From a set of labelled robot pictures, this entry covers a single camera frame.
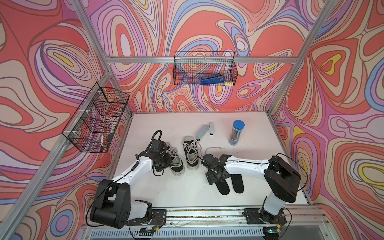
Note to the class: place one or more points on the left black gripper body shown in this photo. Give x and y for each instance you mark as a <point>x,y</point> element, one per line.
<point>164,161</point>

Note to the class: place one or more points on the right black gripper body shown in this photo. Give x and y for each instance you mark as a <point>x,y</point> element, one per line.
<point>213,177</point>

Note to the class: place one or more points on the black shoe insole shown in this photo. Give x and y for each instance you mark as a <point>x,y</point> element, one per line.
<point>238,184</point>
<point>223,187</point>

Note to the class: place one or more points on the black canvas sneaker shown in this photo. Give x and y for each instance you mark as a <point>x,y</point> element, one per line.
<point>192,150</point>
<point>177,166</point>

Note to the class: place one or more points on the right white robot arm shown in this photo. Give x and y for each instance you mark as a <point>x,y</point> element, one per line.
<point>282,179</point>

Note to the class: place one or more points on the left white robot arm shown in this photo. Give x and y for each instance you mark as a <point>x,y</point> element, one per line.
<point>113,205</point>

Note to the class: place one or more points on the grey blue stapler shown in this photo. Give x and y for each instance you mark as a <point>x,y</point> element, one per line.
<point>204,130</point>

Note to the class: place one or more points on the pencil tube with blue lid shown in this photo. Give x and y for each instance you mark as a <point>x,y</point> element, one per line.
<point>238,127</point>

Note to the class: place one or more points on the white marker in basket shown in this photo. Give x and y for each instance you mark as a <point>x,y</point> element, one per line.
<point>102,144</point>

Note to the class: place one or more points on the blue stapler in basket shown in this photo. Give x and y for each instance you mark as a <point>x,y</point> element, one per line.
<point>212,80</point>

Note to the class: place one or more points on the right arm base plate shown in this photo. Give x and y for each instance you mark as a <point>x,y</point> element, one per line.
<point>259,216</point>

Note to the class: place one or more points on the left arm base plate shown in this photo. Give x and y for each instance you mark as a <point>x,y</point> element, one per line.
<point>156,218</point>

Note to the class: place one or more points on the black wire basket left wall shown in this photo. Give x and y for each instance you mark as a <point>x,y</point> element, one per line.
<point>99,114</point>

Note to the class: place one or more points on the black wire basket wall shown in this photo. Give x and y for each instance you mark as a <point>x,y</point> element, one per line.
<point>99,114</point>
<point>191,66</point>

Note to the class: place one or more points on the black wire basket back wall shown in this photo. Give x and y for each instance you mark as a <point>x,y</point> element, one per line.
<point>191,66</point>

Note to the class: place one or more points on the aluminium rail with vents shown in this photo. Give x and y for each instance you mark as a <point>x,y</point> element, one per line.
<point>222,223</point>

